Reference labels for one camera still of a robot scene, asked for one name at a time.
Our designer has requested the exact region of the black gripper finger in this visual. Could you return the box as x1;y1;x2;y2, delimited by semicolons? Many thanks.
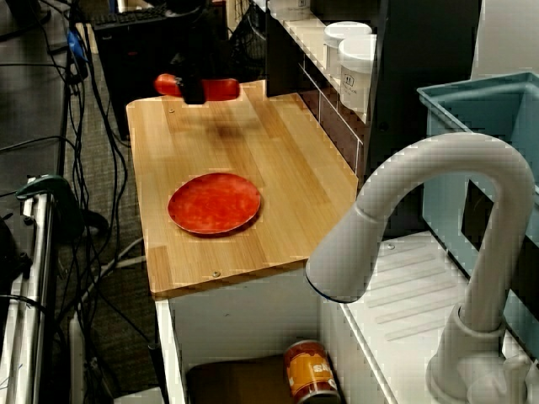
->
179;75;208;106

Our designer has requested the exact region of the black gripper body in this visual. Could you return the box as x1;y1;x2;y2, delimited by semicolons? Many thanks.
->
168;8;221;81

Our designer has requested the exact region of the red toy sausage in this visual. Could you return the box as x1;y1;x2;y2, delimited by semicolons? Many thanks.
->
153;73;241;102

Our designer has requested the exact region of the red round plate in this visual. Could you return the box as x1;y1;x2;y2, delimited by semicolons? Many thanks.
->
167;172;263;236

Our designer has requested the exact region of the light wooden shelf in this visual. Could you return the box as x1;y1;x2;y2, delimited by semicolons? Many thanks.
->
269;12;371;125

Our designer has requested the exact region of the plain white plastic jar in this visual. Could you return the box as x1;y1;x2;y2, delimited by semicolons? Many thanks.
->
323;19;374;81

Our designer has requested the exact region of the dark tile backsplash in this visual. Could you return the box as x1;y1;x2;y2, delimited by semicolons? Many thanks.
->
298;62;366;173

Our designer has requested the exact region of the dark grey desk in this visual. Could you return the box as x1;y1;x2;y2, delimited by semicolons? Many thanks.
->
0;0;71;199

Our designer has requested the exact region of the green clamp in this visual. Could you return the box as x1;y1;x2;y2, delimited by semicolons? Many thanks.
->
15;173;85;237

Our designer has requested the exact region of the grey toy faucet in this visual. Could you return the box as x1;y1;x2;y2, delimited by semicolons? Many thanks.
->
305;132;536;404

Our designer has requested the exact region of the black toy kitchen hutch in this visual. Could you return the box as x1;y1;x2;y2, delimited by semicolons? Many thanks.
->
264;0;483;237

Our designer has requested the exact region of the black device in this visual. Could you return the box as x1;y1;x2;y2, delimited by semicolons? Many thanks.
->
0;214;34;295

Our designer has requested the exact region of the teal plastic bin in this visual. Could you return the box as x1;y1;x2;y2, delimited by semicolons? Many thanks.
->
416;70;539;359

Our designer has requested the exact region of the white toy sink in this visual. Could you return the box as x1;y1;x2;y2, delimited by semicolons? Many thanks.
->
154;229;539;404

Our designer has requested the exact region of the orange soup can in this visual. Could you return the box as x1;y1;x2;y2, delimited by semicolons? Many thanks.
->
283;338;341;404

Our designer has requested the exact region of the black square patch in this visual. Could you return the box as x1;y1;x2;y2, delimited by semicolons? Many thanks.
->
461;178;496;250

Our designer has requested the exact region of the black cable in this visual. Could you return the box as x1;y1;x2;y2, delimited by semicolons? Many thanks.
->
0;293;48;315
0;133;71;153
86;23;130;237

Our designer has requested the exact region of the white cable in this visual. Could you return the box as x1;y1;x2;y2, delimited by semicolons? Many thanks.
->
79;237;147;304

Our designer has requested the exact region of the aluminium frame rail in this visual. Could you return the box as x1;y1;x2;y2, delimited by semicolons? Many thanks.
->
0;176;58;404

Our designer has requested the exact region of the black bar handle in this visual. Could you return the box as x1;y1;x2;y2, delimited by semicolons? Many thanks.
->
147;343;170;404

